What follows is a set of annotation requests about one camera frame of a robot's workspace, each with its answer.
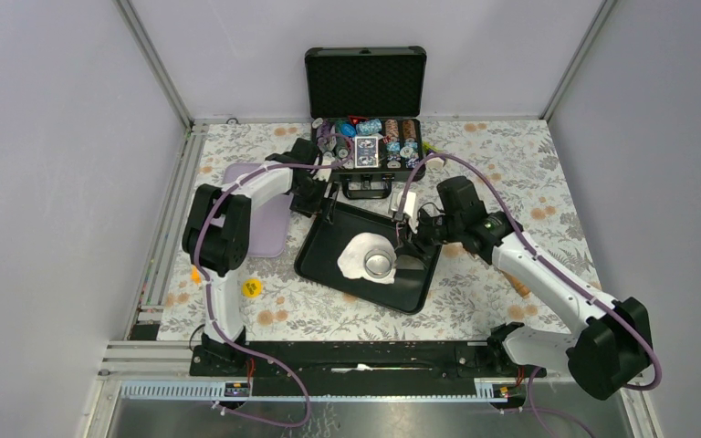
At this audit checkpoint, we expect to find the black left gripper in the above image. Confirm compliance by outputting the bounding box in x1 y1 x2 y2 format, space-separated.
290 173 338 223

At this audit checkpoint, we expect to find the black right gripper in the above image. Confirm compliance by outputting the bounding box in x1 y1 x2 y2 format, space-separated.
394 208 463 262

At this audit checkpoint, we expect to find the metal dough scraper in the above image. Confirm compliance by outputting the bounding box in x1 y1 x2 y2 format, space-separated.
394 245 425 271

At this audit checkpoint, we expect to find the black baking tray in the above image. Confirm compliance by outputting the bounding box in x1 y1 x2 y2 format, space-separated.
294 199 442 315

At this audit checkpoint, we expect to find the round metal cutter ring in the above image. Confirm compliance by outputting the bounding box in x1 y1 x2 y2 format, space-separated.
363 247 397 279

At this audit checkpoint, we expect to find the white dough disc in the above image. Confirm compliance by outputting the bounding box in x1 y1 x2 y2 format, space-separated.
337 233 396 285

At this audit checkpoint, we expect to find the wooden rolling pin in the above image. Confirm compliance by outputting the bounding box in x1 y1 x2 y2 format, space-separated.
502 271 531 299

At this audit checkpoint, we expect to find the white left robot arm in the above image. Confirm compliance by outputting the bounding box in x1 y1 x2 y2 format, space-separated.
182 139 334 375

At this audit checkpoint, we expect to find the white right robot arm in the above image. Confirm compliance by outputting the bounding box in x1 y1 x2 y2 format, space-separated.
390 176 659 400

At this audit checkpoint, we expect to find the purple plastic tray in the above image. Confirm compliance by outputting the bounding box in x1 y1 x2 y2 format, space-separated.
243 169 292 258

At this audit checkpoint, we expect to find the blue playing card deck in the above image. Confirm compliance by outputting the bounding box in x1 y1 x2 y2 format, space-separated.
353 136 380 169

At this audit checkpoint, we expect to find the black poker chip case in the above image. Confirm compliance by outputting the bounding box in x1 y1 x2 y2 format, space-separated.
304 46 427 200

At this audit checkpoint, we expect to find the yellow round token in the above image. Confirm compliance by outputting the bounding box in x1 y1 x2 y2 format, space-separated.
241 278 263 298

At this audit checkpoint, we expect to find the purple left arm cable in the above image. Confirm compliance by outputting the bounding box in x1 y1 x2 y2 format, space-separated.
193 120 355 431

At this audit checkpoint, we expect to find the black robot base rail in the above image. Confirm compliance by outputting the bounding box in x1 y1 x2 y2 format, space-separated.
189 340 534 380

